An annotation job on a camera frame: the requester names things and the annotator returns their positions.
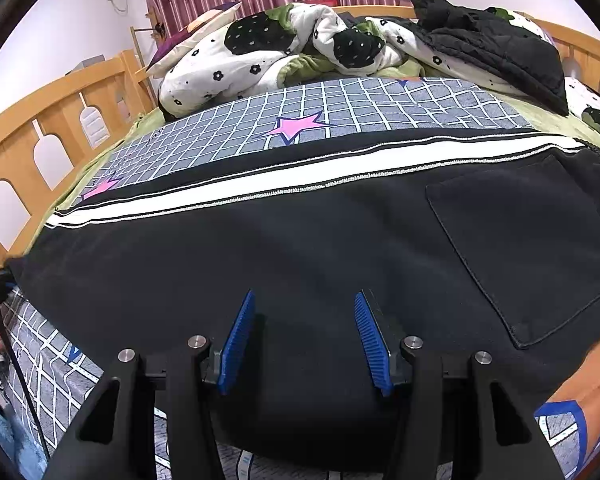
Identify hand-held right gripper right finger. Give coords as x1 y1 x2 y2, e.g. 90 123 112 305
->
354 289 566 480

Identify wooden rack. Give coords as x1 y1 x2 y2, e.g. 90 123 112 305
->
130 7 168 68

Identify person's blue jeans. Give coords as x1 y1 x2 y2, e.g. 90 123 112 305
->
0 390 46 480

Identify purple orange pillow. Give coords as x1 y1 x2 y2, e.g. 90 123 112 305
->
145 1 243 73

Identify white black green floral quilt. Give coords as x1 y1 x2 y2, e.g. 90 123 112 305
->
157 2 600 146

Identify grey checkered star bedsheet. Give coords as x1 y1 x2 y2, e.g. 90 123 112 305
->
0 76 600 480

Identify black cable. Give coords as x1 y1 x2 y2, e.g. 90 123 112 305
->
0 302 52 462

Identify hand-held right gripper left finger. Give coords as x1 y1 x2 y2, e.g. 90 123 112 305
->
42 289 257 480

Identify black jacket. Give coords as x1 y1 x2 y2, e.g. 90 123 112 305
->
410 0 571 116

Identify black pants with white stripe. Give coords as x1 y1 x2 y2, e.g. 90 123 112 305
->
5 132 600 473

